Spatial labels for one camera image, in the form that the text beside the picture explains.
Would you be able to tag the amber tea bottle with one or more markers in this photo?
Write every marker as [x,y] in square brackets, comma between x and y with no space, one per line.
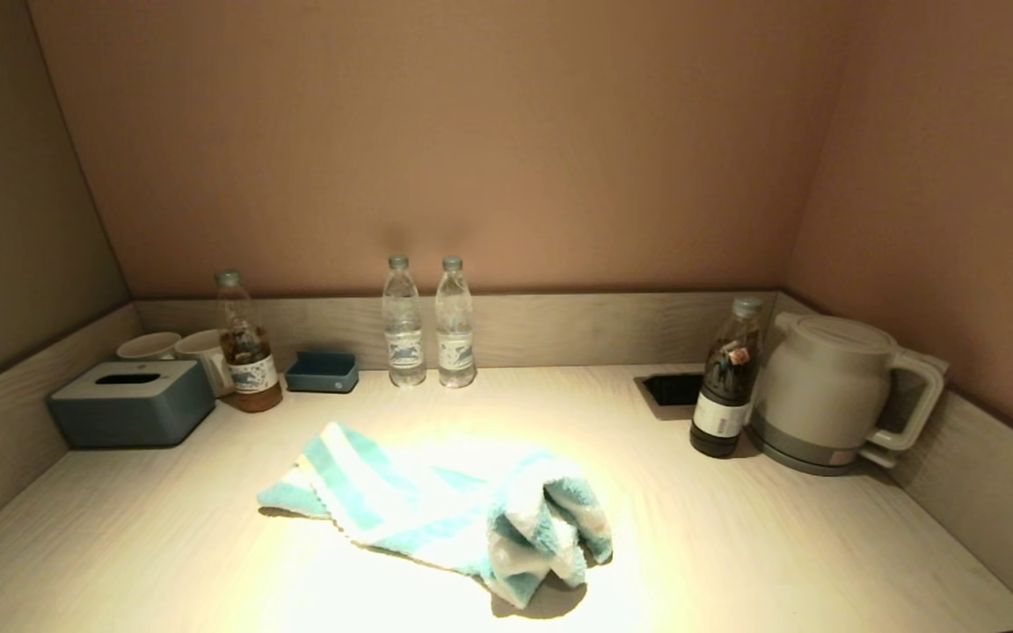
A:
[251,378]

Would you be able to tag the grey-blue tissue box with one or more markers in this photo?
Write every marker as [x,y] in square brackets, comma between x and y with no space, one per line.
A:
[128,409]

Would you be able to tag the white ceramic cup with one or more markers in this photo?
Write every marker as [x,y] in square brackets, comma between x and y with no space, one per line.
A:
[148,345]
[203,352]

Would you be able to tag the small blue tray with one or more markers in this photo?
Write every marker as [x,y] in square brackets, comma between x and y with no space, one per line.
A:
[322,378]

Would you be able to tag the clear water bottle blue label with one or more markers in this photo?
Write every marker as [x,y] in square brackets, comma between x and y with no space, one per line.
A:
[455,334]
[404,334]

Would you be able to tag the beige electric kettle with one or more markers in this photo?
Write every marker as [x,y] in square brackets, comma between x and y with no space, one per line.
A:
[823,378]

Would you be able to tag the black recessed power socket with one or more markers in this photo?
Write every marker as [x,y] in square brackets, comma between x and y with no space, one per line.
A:
[669,391]

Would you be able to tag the dark liquid bottle white label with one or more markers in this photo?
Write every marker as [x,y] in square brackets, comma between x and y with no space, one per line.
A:
[722,404]

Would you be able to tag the grey kettle base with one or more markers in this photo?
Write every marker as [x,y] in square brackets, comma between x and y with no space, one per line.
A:
[814,462]

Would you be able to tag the teal white striped towel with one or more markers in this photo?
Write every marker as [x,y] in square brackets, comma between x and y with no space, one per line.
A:
[436,510]

